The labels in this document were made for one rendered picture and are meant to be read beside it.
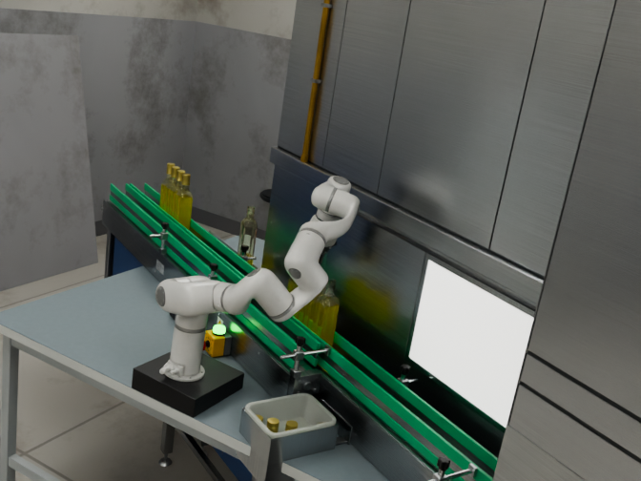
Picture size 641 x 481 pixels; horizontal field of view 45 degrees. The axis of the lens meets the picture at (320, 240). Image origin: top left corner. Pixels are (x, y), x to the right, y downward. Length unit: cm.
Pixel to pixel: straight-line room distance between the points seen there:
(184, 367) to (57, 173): 299
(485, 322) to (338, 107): 93
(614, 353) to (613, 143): 35
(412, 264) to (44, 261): 331
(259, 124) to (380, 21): 365
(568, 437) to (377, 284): 107
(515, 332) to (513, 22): 77
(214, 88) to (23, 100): 177
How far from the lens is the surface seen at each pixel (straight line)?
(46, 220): 515
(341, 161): 258
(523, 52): 201
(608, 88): 137
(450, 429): 209
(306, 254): 207
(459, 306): 213
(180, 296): 217
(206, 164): 637
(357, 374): 225
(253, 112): 605
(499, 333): 203
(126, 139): 597
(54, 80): 519
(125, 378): 251
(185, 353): 235
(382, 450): 218
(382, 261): 236
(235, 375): 245
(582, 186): 140
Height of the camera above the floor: 198
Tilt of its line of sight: 18 degrees down
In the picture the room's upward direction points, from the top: 9 degrees clockwise
